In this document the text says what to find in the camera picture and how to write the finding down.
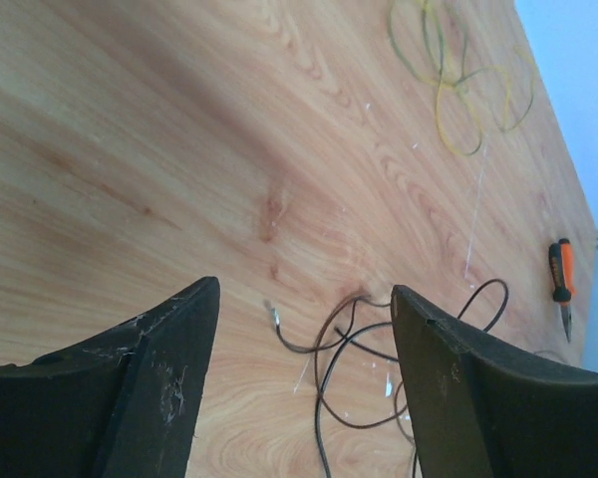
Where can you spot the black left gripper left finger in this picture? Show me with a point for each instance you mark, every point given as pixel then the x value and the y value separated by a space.
pixel 123 403

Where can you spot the orange handled pliers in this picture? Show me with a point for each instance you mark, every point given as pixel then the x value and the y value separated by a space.
pixel 561 264

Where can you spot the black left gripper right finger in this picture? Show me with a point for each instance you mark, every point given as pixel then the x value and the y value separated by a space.
pixel 481 407

